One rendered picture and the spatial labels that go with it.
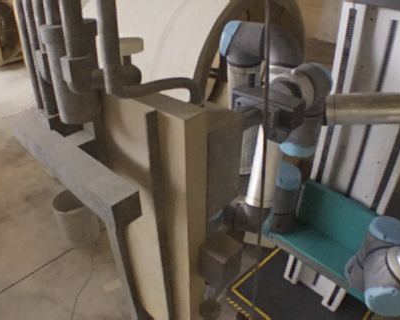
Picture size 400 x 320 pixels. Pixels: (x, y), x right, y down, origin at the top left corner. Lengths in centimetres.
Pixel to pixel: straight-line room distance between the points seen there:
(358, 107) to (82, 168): 68
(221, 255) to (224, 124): 20
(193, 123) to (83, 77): 16
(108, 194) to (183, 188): 9
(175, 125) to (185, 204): 11
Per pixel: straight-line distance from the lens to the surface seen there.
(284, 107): 54
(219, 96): 374
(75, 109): 47
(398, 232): 118
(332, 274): 134
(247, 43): 98
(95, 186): 40
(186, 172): 38
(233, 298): 176
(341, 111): 86
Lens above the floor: 180
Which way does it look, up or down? 33 degrees down
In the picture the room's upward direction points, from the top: straight up
